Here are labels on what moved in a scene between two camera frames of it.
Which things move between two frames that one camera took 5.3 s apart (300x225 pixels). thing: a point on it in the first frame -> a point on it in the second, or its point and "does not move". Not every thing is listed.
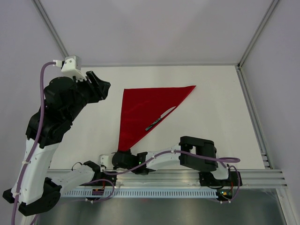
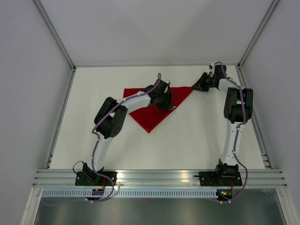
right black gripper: (127, 152) -> (199, 84)
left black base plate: (98, 175) does not move
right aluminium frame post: (255, 37) does not move
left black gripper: (99, 88) -> (168, 104)
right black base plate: (207, 179) does not move
